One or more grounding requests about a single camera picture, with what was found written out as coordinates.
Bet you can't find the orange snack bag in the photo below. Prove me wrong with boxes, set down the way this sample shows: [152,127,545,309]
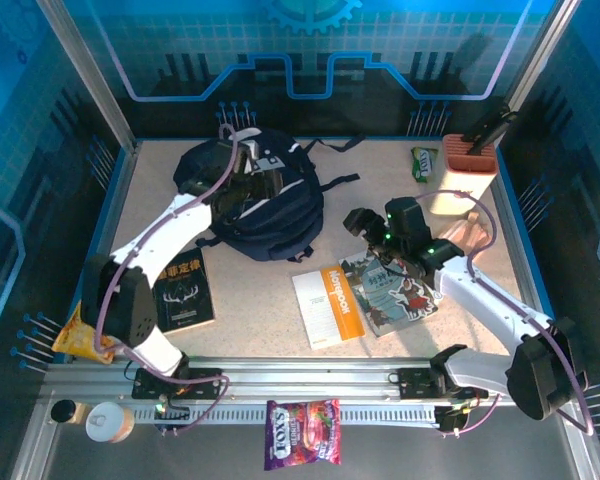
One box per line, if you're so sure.
[51,301,117,365]

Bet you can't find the white lidded cup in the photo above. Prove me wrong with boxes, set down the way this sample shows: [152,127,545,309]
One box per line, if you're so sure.
[85,401,134,444]

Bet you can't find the aluminium frame post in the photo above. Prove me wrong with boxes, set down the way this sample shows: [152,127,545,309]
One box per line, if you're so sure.
[35,0,140,154]
[497,0,584,146]

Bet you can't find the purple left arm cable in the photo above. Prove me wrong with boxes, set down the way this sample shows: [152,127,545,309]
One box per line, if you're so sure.
[93,123,241,437]

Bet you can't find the small black capped jar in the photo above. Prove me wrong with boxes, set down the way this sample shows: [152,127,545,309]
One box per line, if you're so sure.
[50,399,86,425]

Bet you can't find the green candy packet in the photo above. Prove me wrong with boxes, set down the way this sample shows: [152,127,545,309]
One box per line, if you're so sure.
[410,146,440,182]

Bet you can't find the orange white notebook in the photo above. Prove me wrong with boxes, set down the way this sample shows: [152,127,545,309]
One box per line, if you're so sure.
[291,266,367,351]

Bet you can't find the pink white knife block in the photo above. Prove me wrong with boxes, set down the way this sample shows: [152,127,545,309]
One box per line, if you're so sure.
[428,133,498,217]

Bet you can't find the illustrated comic book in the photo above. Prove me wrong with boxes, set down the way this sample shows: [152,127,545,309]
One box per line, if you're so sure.
[338,249,445,338]

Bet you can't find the purple berry candy bag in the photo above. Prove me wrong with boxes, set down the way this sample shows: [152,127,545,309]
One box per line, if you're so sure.
[263,398,342,472]

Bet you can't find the black book with antler print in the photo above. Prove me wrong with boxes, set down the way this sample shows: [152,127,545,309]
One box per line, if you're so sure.
[152,247,217,335]

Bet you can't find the navy blue backpack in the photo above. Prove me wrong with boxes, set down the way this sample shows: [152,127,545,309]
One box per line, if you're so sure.
[172,127,366,265]

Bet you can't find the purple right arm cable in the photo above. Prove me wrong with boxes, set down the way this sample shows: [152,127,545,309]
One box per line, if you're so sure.
[414,189,595,439]

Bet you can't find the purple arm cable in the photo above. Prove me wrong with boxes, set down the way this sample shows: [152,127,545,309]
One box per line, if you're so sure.
[414,189,595,439]
[93,123,241,437]

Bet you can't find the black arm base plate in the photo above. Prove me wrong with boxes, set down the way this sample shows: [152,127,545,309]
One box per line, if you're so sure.
[397,368,489,400]
[132,368,224,400]

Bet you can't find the clear pink pencil pouch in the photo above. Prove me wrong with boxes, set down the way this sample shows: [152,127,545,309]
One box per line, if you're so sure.
[442,211,494,252]

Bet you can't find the white slotted cable duct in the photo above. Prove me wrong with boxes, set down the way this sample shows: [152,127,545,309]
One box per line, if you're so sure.
[129,403,441,425]

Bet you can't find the black knife handles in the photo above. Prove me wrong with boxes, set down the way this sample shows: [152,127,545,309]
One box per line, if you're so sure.
[463,105,512,156]

